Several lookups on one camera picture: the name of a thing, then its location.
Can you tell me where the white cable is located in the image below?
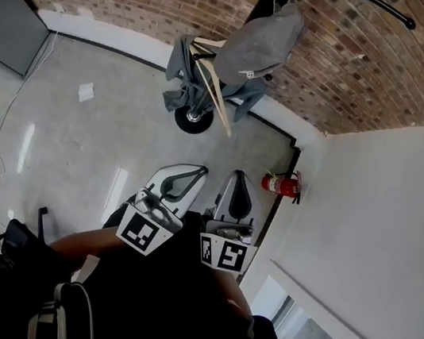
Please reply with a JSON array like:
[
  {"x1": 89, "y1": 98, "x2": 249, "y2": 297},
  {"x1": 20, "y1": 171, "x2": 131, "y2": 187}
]
[{"x1": 0, "y1": 21, "x2": 60, "y2": 186}]

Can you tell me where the grey bag strap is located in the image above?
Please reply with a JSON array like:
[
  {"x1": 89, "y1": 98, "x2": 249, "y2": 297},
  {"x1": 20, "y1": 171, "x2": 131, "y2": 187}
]
[{"x1": 25, "y1": 275, "x2": 107, "y2": 339}]

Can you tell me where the white paper sheet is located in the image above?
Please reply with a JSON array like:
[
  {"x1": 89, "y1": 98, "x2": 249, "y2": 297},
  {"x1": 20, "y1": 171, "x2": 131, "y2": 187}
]
[{"x1": 75, "y1": 80, "x2": 98, "y2": 106}]

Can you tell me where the person's left forearm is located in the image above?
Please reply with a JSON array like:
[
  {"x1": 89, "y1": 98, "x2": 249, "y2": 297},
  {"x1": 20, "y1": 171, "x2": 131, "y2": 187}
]
[{"x1": 43, "y1": 217, "x2": 126, "y2": 283}]

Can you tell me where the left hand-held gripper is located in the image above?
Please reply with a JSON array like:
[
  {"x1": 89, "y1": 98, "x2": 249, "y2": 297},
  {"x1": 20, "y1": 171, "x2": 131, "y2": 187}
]
[{"x1": 112, "y1": 152, "x2": 210, "y2": 265}]

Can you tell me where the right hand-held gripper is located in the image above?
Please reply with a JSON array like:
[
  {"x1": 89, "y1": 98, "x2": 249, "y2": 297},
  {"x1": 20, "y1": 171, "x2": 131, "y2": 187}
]
[{"x1": 193, "y1": 165, "x2": 271, "y2": 286}]

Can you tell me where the grey garment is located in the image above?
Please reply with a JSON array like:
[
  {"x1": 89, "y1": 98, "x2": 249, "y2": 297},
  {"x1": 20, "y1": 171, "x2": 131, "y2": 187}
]
[{"x1": 158, "y1": 32, "x2": 276, "y2": 129}]

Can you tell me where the red fire extinguisher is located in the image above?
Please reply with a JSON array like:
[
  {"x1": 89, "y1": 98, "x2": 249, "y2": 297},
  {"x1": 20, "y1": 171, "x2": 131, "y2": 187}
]
[{"x1": 258, "y1": 164, "x2": 307, "y2": 207}]

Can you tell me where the person's right forearm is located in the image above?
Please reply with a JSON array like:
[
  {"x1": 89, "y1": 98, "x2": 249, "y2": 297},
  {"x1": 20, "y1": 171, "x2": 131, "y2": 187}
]
[{"x1": 211, "y1": 273, "x2": 260, "y2": 319}]

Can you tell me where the black metal coat stand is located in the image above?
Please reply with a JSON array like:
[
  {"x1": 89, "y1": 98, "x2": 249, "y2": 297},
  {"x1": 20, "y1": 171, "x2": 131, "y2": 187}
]
[{"x1": 170, "y1": 0, "x2": 421, "y2": 168}]

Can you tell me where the grey cap item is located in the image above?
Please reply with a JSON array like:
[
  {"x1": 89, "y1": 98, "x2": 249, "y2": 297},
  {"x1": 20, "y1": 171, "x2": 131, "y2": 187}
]
[{"x1": 211, "y1": 0, "x2": 310, "y2": 97}]

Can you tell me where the person's black clothing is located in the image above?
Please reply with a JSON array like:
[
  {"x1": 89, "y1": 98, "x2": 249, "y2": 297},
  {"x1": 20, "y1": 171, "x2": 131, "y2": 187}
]
[{"x1": 0, "y1": 182, "x2": 321, "y2": 339}]

